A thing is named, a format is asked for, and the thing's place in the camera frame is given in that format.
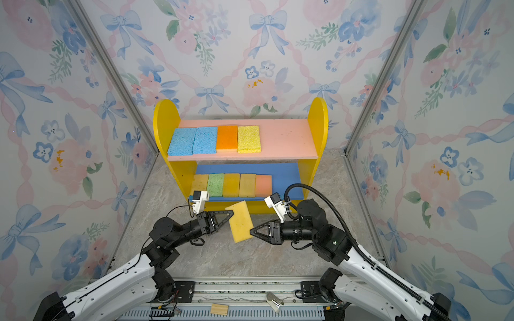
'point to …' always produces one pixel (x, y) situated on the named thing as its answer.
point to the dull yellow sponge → (199, 183)
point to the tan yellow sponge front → (247, 185)
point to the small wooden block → (219, 309)
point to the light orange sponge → (263, 186)
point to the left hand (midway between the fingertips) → (232, 215)
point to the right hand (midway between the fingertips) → (251, 233)
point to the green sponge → (215, 184)
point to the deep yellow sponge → (231, 183)
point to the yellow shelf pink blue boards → (233, 160)
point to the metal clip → (274, 302)
